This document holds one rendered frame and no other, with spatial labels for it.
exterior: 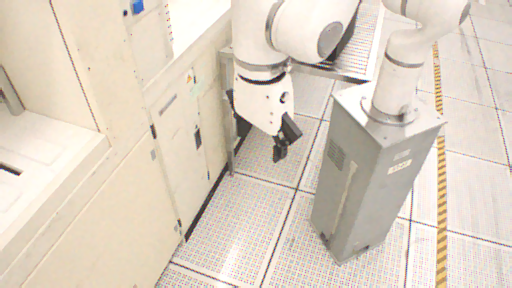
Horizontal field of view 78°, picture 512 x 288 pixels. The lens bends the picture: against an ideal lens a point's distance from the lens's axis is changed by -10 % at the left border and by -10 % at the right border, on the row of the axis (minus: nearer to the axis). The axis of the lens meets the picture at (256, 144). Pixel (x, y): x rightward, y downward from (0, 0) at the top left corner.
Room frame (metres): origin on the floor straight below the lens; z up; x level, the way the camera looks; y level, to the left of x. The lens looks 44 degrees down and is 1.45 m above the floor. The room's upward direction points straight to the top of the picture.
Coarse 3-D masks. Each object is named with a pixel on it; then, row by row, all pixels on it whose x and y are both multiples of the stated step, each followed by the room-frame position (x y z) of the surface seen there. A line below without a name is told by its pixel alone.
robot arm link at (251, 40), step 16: (240, 0) 0.42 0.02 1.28; (256, 0) 0.41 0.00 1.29; (272, 0) 0.41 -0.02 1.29; (240, 16) 0.42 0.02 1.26; (256, 16) 0.40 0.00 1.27; (272, 16) 0.39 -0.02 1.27; (240, 32) 0.42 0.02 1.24; (256, 32) 0.40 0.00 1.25; (240, 48) 0.42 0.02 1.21; (256, 48) 0.41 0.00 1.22; (272, 48) 0.40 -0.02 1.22; (256, 64) 0.41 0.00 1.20; (272, 64) 0.41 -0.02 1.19
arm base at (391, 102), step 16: (384, 64) 0.86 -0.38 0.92; (384, 80) 0.84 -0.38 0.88; (400, 80) 0.82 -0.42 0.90; (416, 80) 0.82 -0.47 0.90; (368, 96) 0.91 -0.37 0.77; (384, 96) 0.83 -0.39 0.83; (400, 96) 0.81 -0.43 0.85; (368, 112) 0.83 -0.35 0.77; (384, 112) 0.82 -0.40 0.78; (400, 112) 0.81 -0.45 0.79; (416, 112) 0.83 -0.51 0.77
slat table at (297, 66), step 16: (368, 0) 1.79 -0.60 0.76; (368, 16) 1.57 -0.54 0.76; (224, 48) 1.24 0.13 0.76; (368, 48) 1.25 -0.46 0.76; (224, 64) 1.22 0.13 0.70; (304, 64) 1.12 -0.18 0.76; (320, 64) 1.12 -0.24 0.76; (336, 64) 1.13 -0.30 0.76; (352, 64) 1.13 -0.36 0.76; (368, 64) 1.13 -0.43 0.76; (224, 80) 1.22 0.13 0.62; (352, 80) 1.04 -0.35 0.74; (368, 80) 1.02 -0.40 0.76; (224, 112) 1.22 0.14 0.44
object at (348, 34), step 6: (354, 12) 1.32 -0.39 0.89; (354, 18) 1.33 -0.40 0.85; (348, 24) 1.25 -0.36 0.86; (354, 24) 1.35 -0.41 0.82; (348, 30) 1.27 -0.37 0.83; (342, 36) 1.19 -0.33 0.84; (348, 36) 1.28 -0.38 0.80; (342, 42) 1.21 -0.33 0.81; (348, 42) 1.30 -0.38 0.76; (336, 48) 1.14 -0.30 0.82; (342, 48) 1.22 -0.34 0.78; (330, 54) 1.15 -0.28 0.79; (336, 54) 1.15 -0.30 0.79; (330, 60) 1.15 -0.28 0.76
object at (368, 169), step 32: (352, 96) 0.92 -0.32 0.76; (416, 96) 0.93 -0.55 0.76; (352, 128) 0.82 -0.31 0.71; (384, 128) 0.76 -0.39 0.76; (416, 128) 0.77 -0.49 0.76; (352, 160) 0.79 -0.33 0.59; (384, 160) 0.71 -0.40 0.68; (416, 160) 0.78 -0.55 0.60; (320, 192) 0.90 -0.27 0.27; (352, 192) 0.75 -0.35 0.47; (384, 192) 0.74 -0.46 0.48; (320, 224) 0.86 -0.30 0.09; (352, 224) 0.70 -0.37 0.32; (384, 224) 0.78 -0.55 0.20; (352, 256) 0.73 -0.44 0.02
